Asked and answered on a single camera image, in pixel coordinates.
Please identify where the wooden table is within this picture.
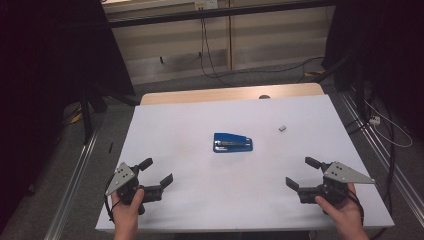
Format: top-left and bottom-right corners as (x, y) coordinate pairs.
(139, 82), (325, 106)

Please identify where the aluminium floor rail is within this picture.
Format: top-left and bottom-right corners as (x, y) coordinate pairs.
(43, 128), (101, 240)
(339, 91), (424, 219)

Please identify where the white cable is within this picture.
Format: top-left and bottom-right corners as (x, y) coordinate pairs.
(363, 99), (414, 149)

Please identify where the person's right hand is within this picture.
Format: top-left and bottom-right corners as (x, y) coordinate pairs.
(314, 182), (364, 229)

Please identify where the black hanging cable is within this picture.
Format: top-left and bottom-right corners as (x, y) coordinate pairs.
(199, 17), (326, 83)

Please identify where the black curtain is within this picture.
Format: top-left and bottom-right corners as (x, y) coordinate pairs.
(0, 0), (136, 228)
(321, 0), (424, 141)

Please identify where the black stand leg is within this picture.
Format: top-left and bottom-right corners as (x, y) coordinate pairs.
(78, 84), (108, 145)

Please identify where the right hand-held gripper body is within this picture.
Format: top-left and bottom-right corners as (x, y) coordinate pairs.
(320, 160), (376, 205)

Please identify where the person's left hand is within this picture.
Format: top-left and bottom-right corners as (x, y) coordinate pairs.
(111, 187), (146, 225)

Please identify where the white table cover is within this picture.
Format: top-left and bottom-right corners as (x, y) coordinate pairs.
(95, 94), (396, 233)

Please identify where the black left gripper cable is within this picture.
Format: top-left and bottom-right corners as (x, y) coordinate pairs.
(104, 178), (118, 224)

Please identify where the black horizontal bar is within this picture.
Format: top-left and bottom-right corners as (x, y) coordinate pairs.
(105, 0), (336, 30)

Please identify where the white wall socket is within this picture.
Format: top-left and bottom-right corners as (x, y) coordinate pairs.
(194, 0), (219, 11)

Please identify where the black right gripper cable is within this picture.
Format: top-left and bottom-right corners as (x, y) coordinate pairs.
(348, 190), (366, 226)

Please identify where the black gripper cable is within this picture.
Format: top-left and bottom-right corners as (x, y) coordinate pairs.
(104, 178), (118, 224)
(348, 190), (366, 226)

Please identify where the blue stapler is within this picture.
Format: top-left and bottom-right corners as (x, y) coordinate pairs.
(213, 132), (254, 154)

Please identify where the black floor cable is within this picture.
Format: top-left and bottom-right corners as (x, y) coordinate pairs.
(344, 99), (398, 240)

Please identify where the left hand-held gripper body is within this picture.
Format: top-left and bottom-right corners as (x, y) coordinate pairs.
(104, 161), (146, 215)

